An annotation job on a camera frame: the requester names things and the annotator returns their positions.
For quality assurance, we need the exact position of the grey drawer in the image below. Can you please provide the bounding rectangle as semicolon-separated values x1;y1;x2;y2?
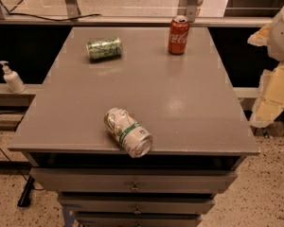
58;195;215;215
30;168;237;194
75;213;202;227

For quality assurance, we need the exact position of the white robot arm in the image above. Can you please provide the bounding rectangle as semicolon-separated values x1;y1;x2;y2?
247;7;284;128

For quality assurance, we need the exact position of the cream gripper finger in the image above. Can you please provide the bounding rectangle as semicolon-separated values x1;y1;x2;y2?
249;62;284;128
247;24;271;46

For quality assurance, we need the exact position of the grey drawer cabinet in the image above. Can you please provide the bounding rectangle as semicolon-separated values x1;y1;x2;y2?
8;26;261;227

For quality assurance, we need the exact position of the white pump lotion bottle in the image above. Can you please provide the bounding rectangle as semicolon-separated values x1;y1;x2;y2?
0;61;26;94

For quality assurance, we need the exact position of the red Coca-Cola can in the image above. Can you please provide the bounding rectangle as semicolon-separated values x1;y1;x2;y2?
169;15;189;55

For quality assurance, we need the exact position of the bottom grey drawer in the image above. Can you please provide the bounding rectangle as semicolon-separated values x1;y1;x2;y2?
75;213;202;227

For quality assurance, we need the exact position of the green patterned soda can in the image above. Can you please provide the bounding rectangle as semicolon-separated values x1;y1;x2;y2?
86;37;122;61

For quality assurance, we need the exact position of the top grey drawer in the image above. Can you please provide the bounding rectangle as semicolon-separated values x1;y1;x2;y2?
30;168;237;194

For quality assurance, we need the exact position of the black floor cable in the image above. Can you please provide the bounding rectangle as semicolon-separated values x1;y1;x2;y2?
0;110;45;208

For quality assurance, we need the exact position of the middle grey drawer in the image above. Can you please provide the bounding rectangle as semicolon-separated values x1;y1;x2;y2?
58;195;215;215

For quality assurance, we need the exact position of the white and green can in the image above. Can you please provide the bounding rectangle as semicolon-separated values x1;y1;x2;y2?
104;108;152;158

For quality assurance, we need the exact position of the black cable on rail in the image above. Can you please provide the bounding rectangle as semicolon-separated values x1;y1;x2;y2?
0;0;102;22

